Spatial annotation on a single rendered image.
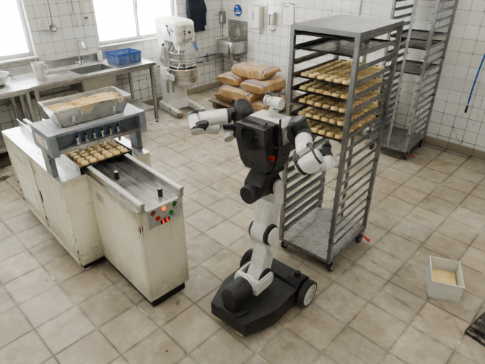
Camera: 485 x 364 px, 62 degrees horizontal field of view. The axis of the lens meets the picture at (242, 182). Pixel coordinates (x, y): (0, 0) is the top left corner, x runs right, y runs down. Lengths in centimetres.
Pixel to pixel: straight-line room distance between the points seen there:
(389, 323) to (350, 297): 32
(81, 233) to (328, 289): 191
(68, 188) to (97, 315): 91
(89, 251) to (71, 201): 48
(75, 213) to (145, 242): 71
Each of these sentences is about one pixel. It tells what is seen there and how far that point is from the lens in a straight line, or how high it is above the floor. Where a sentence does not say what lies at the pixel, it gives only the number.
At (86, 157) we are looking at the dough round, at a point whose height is 92.
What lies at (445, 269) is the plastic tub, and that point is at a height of 7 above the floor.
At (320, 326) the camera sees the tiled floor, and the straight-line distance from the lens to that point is 297.
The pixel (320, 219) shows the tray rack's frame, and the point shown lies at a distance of 368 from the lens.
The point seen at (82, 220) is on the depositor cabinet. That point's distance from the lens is 324.
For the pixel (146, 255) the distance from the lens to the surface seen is 274.
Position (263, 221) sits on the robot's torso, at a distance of 258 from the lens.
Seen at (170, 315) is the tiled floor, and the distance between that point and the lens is 303.
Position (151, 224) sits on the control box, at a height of 74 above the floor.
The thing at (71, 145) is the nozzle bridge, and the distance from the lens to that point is 306.
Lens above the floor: 221
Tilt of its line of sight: 30 degrees down
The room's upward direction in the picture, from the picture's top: straight up
